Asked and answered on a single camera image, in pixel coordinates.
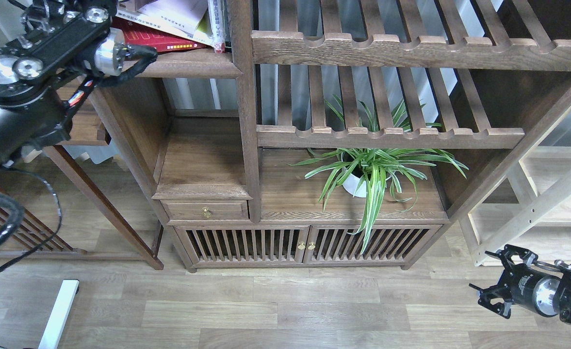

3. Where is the small wooden drawer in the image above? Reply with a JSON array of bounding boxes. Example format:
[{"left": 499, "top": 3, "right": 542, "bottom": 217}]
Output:
[{"left": 161, "top": 200, "right": 248, "bottom": 221}]

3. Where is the white metal bar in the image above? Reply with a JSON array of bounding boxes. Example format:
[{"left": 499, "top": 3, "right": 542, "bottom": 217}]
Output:
[{"left": 38, "top": 280, "right": 80, "bottom": 349}]

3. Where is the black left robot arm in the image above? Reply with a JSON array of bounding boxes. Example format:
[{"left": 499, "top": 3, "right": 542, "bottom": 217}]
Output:
[{"left": 0, "top": 0, "right": 158, "bottom": 170}]

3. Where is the white plant pot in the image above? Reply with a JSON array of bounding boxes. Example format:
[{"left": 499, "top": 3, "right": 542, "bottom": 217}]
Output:
[{"left": 338, "top": 153, "right": 390, "bottom": 197}]

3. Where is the light wooden shelf unit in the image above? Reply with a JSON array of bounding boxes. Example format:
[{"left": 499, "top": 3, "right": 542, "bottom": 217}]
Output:
[{"left": 459, "top": 108, "right": 571, "bottom": 265}]

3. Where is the green spider plant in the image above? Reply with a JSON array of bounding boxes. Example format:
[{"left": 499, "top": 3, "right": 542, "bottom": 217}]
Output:
[{"left": 288, "top": 95, "right": 470, "bottom": 254}]

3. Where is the dark wooden bookshelf cabinet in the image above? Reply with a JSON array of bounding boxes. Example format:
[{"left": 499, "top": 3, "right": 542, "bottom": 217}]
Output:
[{"left": 91, "top": 0, "right": 571, "bottom": 272}]

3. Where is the left slatted cabinet door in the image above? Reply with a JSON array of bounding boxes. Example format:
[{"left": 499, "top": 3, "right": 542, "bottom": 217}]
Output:
[{"left": 175, "top": 226, "right": 310, "bottom": 268}]

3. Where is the dark wooden side table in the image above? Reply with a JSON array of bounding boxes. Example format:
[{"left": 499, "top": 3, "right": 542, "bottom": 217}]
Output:
[{"left": 0, "top": 97, "right": 163, "bottom": 271}]

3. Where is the purple book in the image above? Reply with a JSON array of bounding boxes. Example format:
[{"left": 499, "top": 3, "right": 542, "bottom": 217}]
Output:
[{"left": 127, "top": 0, "right": 155, "bottom": 12}]

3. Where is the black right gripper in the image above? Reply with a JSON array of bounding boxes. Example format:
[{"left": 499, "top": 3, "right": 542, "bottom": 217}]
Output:
[{"left": 469, "top": 244, "right": 565, "bottom": 319}]

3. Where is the slatted cabinet door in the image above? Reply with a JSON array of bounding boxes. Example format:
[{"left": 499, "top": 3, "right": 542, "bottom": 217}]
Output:
[
  {"left": 175, "top": 226, "right": 310, "bottom": 268},
  {"left": 303, "top": 224, "right": 442, "bottom": 269}
]

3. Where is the right slatted cabinet door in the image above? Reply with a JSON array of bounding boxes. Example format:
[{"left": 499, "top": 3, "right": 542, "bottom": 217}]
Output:
[{"left": 303, "top": 224, "right": 442, "bottom": 269}]

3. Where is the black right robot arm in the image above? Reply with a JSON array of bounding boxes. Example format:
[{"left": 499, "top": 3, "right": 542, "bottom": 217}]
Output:
[{"left": 469, "top": 244, "right": 571, "bottom": 325}]

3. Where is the white and red book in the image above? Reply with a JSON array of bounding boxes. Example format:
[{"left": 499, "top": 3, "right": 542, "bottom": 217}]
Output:
[{"left": 208, "top": 0, "right": 226, "bottom": 54}]

